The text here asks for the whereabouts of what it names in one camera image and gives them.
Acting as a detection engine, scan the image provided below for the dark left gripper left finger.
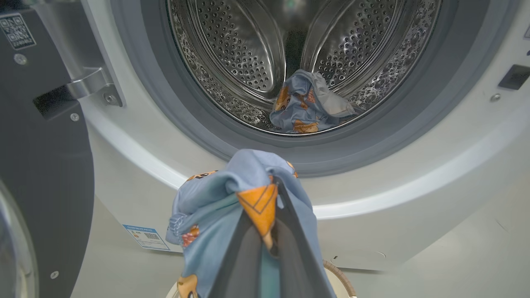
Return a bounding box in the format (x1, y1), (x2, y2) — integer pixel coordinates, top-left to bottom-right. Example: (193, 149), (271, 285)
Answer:
(207, 209), (263, 298)

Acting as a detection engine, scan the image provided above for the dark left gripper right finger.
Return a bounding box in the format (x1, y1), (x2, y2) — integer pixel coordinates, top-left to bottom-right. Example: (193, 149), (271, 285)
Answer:
(271, 180), (336, 298)

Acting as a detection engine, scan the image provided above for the blue cartoon print garment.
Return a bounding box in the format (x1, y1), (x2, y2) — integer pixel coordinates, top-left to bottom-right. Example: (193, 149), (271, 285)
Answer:
(269, 69), (357, 135)
(166, 149), (336, 298)

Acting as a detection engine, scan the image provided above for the washing machine door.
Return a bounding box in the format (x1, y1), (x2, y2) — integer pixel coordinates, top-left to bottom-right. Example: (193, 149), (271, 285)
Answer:
(0, 8), (96, 298)

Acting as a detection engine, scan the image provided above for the white front-load washing machine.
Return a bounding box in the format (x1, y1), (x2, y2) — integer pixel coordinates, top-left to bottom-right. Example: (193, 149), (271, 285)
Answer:
(81, 0), (530, 272)

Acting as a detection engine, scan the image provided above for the stainless steel washing machine drum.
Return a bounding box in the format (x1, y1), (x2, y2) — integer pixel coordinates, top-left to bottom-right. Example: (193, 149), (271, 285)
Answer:
(166, 0), (443, 137)

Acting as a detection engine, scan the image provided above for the silver metal door hinge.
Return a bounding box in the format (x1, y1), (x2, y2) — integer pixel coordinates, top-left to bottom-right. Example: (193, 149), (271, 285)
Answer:
(33, 0), (124, 108)

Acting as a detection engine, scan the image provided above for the black door latch slot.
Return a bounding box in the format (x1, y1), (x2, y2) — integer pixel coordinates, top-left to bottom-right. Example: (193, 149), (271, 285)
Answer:
(498, 64), (530, 91)

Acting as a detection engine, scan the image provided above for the cream perforated laundry basket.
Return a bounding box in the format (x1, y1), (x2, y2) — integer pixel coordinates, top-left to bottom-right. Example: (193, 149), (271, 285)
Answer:
(166, 259), (357, 298)

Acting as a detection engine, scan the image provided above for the blue energy label sticker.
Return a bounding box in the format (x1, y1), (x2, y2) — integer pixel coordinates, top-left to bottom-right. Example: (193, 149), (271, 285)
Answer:
(123, 224), (171, 252)

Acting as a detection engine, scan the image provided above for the white QR code sticker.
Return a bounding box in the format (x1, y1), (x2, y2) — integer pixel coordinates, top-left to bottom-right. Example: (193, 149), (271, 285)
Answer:
(0, 12), (37, 51)

